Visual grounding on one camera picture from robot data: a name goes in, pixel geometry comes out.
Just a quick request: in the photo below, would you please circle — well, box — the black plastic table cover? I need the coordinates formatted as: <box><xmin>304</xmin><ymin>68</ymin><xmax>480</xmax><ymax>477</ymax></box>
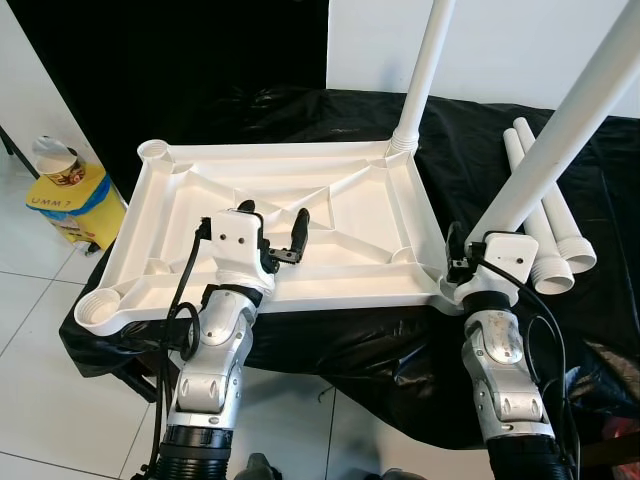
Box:
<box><xmin>60</xmin><ymin>85</ymin><xmax>640</xmax><ymax>449</ymax></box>

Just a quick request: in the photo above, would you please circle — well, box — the yellow cardboard box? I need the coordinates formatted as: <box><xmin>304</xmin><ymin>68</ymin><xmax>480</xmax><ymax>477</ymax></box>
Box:
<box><xmin>25</xmin><ymin>165</ymin><xmax>128</xmax><ymax>253</ymax></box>

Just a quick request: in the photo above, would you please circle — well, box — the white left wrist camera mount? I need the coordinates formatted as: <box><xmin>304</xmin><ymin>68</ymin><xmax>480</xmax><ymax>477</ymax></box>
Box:
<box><xmin>203</xmin><ymin>207</ymin><xmax>268</xmax><ymax>293</ymax></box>

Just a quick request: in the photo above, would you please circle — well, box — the robot right leg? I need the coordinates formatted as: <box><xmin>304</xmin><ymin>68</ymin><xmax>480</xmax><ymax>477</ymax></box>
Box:
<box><xmin>375</xmin><ymin>468</ymin><xmax>431</xmax><ymax>480</ymax></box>

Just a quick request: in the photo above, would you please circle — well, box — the white plastic table leg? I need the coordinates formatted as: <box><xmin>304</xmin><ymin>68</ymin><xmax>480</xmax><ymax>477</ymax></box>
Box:
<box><xmin>465</xmin><ymin>0</ymin><xmax>640</xmax><ymax>248</ymax></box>
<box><xmin>512</xmin><ymin>117</ymin><xmax>599</xmax><ymax>274</ymax></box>
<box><xmin>503</xmin><ymin>128</ymin><xmax>576</xmax><ymax>296</ymax></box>
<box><xmin>388</xmin><ymin>0</ymin><xmax>457</xmax><ymax>158</ymax></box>

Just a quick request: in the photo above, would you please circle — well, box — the red plastic bag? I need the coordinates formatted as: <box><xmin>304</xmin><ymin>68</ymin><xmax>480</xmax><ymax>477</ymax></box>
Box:
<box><xmin>605</xmin><ymin>418</ymin><xmax>640</xmax><ymax>443</ymax></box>

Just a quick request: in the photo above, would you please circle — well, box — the printed paper cup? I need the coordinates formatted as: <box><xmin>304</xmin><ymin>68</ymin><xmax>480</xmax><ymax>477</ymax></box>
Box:
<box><xmin>32</xmin><ymin>136</ymin><xmax>83</xmax><ymax>189</ymax></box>

